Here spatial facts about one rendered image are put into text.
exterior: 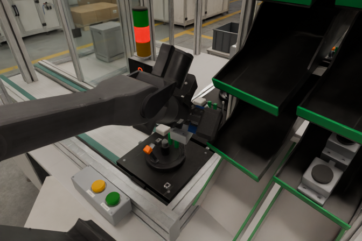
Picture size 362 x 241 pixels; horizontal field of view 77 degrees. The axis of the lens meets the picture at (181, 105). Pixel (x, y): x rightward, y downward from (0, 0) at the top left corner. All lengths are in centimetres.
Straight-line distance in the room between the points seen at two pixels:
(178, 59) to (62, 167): 77
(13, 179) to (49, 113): 218
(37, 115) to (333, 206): 46
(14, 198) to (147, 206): 166
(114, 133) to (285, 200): 70
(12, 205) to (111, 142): 137
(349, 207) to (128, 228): 58
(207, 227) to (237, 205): 19
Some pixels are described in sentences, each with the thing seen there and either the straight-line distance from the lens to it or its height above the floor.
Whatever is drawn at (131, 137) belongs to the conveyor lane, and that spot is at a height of 92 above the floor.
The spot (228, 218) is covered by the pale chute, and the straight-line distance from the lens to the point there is 65.
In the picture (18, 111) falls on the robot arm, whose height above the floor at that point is 144.
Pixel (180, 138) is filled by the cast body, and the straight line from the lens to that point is 54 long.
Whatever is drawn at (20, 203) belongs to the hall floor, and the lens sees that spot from 221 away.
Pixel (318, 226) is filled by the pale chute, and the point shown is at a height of 107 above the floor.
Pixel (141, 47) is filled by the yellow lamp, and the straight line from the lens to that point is 80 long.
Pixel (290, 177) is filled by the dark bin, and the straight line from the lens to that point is 51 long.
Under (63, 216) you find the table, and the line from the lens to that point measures 89.
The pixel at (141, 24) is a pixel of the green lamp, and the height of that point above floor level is 137.
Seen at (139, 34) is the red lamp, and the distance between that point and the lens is 79.
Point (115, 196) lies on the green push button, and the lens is 74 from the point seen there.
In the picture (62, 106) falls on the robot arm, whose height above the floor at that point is 143.
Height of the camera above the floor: 156
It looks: 34 degrees down
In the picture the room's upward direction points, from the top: straight up
